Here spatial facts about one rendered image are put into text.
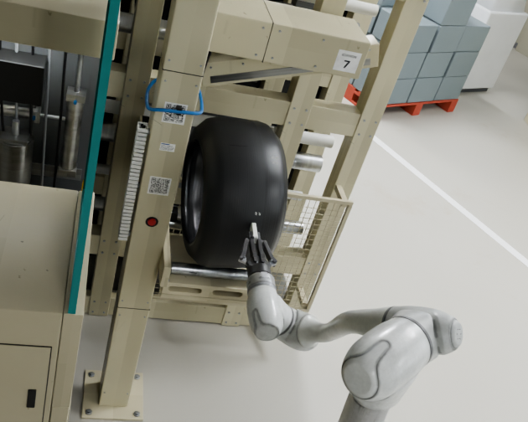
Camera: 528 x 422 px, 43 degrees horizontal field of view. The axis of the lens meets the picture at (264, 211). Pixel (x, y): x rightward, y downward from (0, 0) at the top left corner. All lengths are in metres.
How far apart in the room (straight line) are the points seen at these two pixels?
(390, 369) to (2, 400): 1.08
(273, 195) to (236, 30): 0.59
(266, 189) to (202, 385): 1.38
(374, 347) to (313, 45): 1.30
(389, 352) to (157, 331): 2.20
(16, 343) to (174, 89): 0.91
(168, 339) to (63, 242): 1.63
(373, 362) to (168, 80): 1.14
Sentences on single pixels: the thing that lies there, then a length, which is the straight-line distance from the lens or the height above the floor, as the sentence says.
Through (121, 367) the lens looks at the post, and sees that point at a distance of 3.00.
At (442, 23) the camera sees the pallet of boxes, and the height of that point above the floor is 0.97.
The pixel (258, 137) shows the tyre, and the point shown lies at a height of 1.45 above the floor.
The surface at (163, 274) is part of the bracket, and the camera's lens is 2.48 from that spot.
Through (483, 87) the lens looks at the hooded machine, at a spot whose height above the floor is 0.07.
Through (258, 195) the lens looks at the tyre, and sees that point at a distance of 2.26.
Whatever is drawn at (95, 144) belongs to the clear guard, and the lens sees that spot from 1.46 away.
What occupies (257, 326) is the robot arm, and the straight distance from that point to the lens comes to 1.97.
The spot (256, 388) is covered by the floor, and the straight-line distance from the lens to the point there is 3.44.
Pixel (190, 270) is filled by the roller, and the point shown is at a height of 0.91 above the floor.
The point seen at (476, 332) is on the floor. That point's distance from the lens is 4.41.
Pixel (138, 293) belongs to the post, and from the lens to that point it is 2.69.
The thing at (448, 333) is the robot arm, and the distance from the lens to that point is 1.61.
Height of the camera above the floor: 2.53
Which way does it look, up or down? 33 degrees down
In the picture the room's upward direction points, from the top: 18 degrees clockwise
